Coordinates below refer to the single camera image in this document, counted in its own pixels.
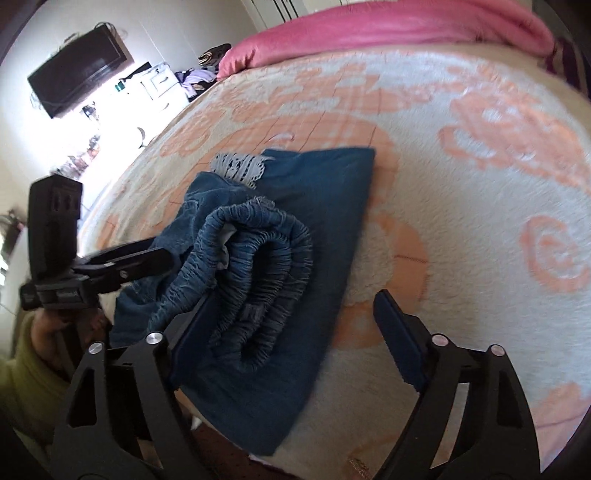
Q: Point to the pink duvet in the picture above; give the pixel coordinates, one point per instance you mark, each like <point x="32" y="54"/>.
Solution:
<point x="378" y="27"/>

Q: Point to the person's left forearm green sleeve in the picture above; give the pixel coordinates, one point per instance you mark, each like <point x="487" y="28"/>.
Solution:
<point x="23" y="387"/>

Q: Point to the purple striped cloth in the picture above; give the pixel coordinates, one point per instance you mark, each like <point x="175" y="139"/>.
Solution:
<point x="570" y="64"/>

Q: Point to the blue denim pants lace trim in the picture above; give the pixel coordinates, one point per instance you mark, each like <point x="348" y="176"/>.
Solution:
<point x="295" y="221"/>

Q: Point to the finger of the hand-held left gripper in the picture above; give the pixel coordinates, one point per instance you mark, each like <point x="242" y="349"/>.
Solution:
<point x="138" y="270"/>
<point x="120" y="249"/>

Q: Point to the pile of clothes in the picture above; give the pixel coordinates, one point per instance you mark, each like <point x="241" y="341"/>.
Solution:
<point x="203" y="69"/>

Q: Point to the white dresser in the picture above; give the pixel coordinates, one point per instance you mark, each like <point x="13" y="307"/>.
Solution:
<point x="161" y="85"/>

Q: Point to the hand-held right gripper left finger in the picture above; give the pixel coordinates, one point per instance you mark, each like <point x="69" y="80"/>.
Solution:
<point x="194" y="332"/>

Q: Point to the person's left hand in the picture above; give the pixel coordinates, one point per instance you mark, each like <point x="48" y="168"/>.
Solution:
<point x="44" y="334"/>

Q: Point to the black wall television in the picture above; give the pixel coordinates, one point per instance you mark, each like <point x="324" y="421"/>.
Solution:
<point x="78" y="69"/>

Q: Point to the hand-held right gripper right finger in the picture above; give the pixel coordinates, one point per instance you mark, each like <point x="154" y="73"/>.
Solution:
<point x="397" y="332"/>

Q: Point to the cream peach patterned blanket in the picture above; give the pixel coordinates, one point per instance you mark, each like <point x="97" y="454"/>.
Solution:
<point x="461" y="207"/>

